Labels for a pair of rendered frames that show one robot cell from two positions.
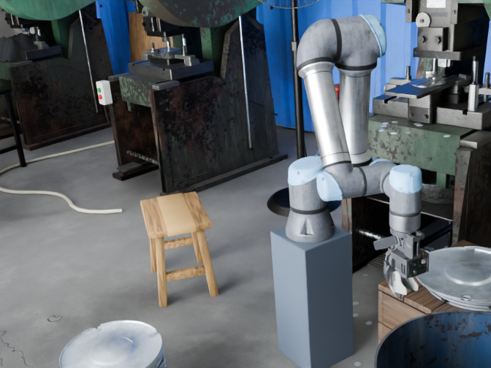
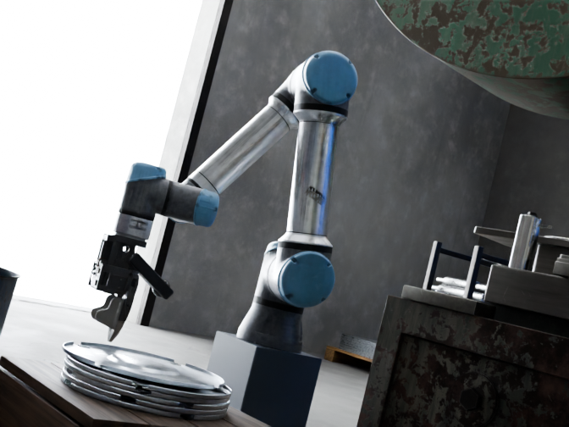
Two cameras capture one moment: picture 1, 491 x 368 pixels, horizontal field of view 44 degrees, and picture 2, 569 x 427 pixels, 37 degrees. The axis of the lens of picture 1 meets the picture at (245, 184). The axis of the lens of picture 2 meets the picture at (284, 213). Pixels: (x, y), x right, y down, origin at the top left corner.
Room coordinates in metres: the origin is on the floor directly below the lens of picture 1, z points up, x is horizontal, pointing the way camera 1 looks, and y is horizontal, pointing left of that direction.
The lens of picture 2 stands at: (1.57, -2.11, 0.61)
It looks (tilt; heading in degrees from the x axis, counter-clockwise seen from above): 4 degrees up; 88
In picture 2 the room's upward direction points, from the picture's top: 14 degrees clockwise
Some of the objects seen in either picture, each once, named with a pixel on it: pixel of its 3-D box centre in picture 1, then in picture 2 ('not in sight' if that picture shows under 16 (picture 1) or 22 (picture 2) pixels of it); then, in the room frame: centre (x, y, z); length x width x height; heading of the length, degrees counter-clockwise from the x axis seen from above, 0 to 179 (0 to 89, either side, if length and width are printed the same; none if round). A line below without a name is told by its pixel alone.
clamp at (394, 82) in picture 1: (405, 79); not in sight; (2.35, -0.67, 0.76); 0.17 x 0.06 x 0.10; 42
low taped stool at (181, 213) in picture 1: (178, 247); not in sight; (2.23, 0.30, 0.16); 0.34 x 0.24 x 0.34; 13
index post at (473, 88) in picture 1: (473, 96); (525, 241); (2.01, -0.80, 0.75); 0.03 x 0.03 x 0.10; 42
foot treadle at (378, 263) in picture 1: (421, 244); not in sight; (2.13, -0.68, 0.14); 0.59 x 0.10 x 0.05; 132
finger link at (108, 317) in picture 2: (409, 284); (108, 318); (1.35, -0.40, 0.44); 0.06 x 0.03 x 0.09; 24
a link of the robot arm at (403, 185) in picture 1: (405, 189); (144, 191); (1.35, -0.38, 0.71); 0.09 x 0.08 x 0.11; 10
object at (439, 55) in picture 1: (447, 54); not in sight; (2.23, -0.78, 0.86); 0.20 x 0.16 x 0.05; 42
